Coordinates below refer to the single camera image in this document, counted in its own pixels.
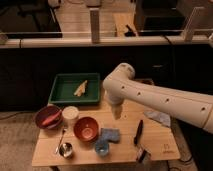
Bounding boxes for white plastic cup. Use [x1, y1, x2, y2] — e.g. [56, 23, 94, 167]
[62, 106, 79, 125]

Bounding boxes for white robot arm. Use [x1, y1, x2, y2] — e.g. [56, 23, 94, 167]
[103, 63, 213, 134]

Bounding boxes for small blue cup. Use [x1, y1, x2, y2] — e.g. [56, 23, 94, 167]
[95, 140, 109, 157]

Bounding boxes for small metal cup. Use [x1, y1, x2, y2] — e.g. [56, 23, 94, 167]
[59, 143, 73, 159]

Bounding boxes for blue sponge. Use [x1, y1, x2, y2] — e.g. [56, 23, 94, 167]
[101, 128, 120, 143]

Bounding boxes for black knife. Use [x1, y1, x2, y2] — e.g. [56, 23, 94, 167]
[133, 120, 143, 146]

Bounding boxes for orange bowl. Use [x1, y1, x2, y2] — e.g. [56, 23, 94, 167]
[73, 117, 99, 142]

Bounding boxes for wooden table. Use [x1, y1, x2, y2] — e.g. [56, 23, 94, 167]
[32, 90, 180, 167]

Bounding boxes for beige object in tray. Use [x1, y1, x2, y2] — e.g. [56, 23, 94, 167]
[74, 80, 88, 97]

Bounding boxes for grey cloth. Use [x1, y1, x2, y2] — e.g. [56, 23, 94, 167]
[144, 111, 171, 127]

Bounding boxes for green plastic tray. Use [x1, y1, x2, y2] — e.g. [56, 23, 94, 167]
[49, 73, 101, 106]

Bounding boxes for black and white brush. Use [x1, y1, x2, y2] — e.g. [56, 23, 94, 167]
[136, 146, 150, 163]

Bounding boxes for dark red bowl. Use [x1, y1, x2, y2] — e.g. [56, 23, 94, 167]
[35, 105, 62, 130]

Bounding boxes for orange carrot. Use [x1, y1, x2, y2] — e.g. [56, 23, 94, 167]
[42, 112, 61, 126]

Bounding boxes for black object on floor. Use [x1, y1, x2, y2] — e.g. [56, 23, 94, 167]
[124, 25, 136, 37]

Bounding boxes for white horizontal rail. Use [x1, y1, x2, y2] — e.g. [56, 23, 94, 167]
[0, 35, 213, 49]

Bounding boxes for center metal post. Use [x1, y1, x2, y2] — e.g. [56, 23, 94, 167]
[90, 8, 100, 43]

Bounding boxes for metal post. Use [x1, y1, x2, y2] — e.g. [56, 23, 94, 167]
[90, 8, 100, 43]
[181, 6, 205, 41]

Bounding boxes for right metal post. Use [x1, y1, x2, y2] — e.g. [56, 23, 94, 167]
[181, 6, 205, 41]

